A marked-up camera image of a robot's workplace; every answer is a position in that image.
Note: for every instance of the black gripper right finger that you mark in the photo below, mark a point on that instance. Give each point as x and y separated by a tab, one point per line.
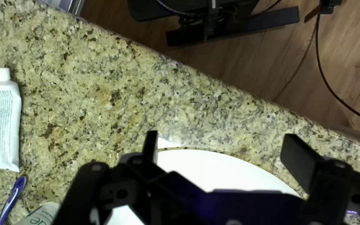
334	188

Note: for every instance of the blue pen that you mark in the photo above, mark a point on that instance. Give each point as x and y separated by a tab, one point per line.
13	198

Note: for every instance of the black floor stand base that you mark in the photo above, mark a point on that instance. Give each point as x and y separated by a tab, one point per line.
230	25

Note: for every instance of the white oval sink basin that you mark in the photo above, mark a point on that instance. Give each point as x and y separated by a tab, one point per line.
218	170

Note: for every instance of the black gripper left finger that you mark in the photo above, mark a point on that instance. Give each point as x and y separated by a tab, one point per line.
146	195

